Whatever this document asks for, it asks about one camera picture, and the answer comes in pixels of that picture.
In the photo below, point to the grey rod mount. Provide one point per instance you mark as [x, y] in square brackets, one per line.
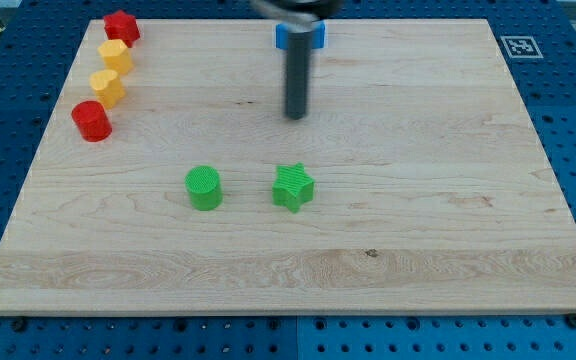
[300, 13]

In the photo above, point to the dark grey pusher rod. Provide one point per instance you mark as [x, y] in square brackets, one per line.
[297, 72]

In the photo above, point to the green star block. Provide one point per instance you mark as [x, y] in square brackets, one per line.
[292, 187]

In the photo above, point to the red star block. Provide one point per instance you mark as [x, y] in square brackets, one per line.
[122, 25]

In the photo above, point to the wooden board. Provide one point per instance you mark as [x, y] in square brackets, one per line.
[433, 194]

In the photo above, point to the blue block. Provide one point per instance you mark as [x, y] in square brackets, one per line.
[318, 36]

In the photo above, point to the green cylinder block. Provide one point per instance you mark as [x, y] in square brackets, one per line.
[203, 185]

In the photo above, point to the yellow hexagon block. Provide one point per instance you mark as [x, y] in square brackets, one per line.
[116, 56]

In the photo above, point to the yellow heart block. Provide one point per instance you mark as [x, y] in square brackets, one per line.
[107, 86]

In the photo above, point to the red cylinder block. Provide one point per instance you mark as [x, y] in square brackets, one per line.
[91, 120]

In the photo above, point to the white fiducial marker tag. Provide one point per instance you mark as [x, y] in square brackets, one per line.
[521, 47]

